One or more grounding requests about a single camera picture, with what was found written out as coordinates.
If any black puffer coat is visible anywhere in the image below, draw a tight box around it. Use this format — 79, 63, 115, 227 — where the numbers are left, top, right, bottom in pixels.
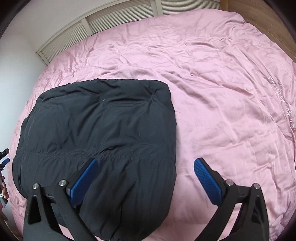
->
13, 79, 176, 240

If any left hand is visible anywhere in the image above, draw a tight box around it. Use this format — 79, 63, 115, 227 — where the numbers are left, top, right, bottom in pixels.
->
1, 176, 9, 200

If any pink bed duvet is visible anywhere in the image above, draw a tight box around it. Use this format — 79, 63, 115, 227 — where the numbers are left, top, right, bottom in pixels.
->
11, 9, 295, 240

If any white slatted headboard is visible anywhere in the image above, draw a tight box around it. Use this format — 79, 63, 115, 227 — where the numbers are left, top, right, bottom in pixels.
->
36, 0, 222, 65

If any wooden side bed board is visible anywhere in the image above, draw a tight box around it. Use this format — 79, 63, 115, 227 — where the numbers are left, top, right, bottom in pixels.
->
219, 0, 296, 46

